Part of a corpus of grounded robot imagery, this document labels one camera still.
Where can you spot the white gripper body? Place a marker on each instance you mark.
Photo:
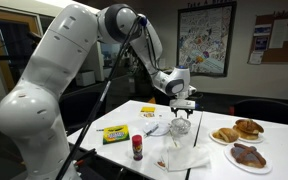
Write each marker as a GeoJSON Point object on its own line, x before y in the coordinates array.
{"type": "Point", "coordinates": [182, 104]}

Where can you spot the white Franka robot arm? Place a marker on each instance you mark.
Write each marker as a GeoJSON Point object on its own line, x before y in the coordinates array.
{"type": "Point", "coordinates": [50, 66]}

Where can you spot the clear glass bowl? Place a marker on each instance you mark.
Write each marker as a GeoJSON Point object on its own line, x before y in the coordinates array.
{"type": "Point", "coordinates": [180, 130]}

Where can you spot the white paper plate with markers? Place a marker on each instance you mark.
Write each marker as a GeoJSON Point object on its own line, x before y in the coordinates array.
{"type": "Point", "coordinates": [162, 128]}

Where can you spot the yellow sticky note pad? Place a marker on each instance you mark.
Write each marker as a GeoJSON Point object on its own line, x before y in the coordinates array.
{"type": "Point", "coordinates": [148, 109]}

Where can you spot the white sticker card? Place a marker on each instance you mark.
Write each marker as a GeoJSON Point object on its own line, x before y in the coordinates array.
{"type": "Point", "coordinates": [147, 115]}

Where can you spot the white plate under golden bread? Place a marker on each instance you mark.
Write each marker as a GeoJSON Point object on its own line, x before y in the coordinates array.
{"type": "Point", "coordinates": [217, 141]}

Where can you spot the white paper napkin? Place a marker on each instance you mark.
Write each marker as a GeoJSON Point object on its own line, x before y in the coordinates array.
{"type": "Point", "coordinates": [189, 156]}

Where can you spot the golden bread roll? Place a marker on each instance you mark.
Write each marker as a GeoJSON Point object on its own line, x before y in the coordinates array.
{"type": "Point", "coordinates": [226, 135]}

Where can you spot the red capped small bottle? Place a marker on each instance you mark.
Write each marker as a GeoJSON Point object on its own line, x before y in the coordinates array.
{"type": "Point", "coordinates": [137, 148]}

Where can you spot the brown crusty bread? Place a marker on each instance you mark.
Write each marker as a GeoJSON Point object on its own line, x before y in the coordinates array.
{"type": "Point", "coordinates": [249, 128]}

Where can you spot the yellow green marker box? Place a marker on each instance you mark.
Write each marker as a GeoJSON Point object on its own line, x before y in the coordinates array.
{"type": "Point", "coordinates": [116, 134]}

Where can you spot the white plate under brown bread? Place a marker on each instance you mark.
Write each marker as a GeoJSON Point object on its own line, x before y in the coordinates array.
{"type": "Point", "coordinates": [250, 141]}

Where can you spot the framed colourful poster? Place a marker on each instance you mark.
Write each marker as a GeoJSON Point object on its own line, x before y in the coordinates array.
{"type": "Point", "coordinates": [205, 38]}

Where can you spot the dark chocolate bread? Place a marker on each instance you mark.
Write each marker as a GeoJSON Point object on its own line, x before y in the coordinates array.
{"type": "Point", "coordinates": [249, 156]}

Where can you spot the marker pen beside box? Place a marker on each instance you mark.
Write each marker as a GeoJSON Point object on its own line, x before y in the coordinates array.
{"type": "Point", "coordinates": [100, 129]}

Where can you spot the white plate under dark bread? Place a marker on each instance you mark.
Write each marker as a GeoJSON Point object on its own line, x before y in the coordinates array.
{"type": "Point", "coordinates": [247, 169]}

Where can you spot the black chair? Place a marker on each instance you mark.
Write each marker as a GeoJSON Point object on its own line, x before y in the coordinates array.
{"type": "Point", "coordinates": [80, 106]}
{"type": "Point", "coordinates": [270, 111]}

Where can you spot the white box appliance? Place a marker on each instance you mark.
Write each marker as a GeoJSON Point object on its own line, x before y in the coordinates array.
{"type": "Point", "coordinates": [85, 78]}

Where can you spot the cork notice board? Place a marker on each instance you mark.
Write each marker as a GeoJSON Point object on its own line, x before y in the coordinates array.
{"type": "Point", "coordinates": [280, 55]}

